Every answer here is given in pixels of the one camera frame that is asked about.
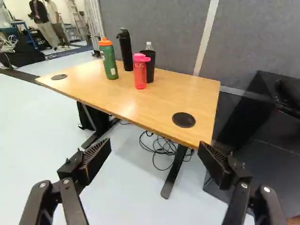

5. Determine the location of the green bottle with orange lid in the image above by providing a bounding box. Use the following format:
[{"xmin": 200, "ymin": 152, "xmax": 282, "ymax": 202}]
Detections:
[{"xmin": 98, "ymin": 37, "xmax": 120, "ymax": 80}]

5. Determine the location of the black box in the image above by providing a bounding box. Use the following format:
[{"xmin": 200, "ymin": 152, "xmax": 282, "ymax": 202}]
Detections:
[{"xmin": 203, "ymin": 69, "xmax": 300, "ymax": 220}]

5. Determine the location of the grey partition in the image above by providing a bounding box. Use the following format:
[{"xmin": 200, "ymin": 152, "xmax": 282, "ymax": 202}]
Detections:
[{"xmin": 97, "ymin": 0, "xmax": 300, "ymax": 92}]

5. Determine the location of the wooden table with black legs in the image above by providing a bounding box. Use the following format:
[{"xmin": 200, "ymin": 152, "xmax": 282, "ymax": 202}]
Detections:
[{"xmin": 35, "ymin": 60, "xmax": 221, "ymax": 200}]

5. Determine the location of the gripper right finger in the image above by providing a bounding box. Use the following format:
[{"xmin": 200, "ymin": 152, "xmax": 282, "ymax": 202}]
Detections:
[{"xmin": 197, "ymin": 140, "xmax": 288, "ymax": 225}]

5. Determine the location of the black floor cable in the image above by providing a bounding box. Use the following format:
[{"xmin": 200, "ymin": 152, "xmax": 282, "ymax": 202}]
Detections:
[{"xmin": 139, "ymin": 130, "xmax": 195, "ymax": 171}]

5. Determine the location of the pink bottle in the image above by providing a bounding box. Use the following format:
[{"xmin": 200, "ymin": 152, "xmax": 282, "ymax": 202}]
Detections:
[{"xmin": 133, "ymin": 53, "xmax": 151, "ymax": 90}]

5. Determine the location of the clear bottle in black sleeve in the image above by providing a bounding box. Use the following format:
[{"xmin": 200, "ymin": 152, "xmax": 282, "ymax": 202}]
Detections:
[{"xmin": 140, "ymin": 41, "xmax": 156, "ymax": 83}]

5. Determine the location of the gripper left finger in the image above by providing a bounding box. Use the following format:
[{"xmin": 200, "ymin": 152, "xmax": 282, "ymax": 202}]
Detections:
[{"xmin": 18, "ymin": 137, "xmax": 112, "ymax": 225}]

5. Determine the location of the person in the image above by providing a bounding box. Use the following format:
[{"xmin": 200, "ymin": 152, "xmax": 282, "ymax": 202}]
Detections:
[
  {"xmin": 44, "ymin": 0, "xmax": 71, "ymax": 49},
  {"xmin": 28, "ymin": 0, "xmax": 59, "ymax": 50}
]

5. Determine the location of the tall black bottle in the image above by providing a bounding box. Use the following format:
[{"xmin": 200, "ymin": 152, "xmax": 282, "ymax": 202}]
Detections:
[{"xmin": 116, "ymin": 27, "xmax": 134, "ymax": 72}]

